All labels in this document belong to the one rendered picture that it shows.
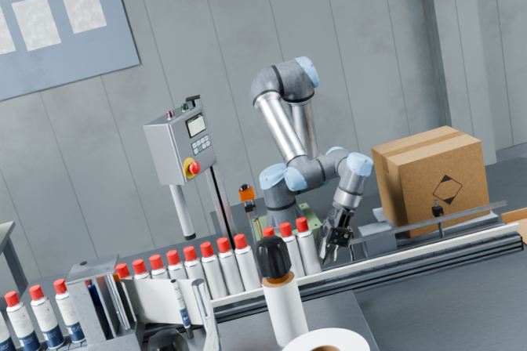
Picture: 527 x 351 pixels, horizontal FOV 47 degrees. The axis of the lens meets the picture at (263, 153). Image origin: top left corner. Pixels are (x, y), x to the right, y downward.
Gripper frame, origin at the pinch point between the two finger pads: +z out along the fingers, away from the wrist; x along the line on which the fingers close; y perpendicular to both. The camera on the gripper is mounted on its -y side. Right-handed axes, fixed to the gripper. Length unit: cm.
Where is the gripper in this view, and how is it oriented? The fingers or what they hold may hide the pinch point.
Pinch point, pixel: (323, 259)
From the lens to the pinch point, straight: 192.7
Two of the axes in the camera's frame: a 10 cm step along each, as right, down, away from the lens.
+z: -2.9, 9.3, 2.5
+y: 0.9, 2.8, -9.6
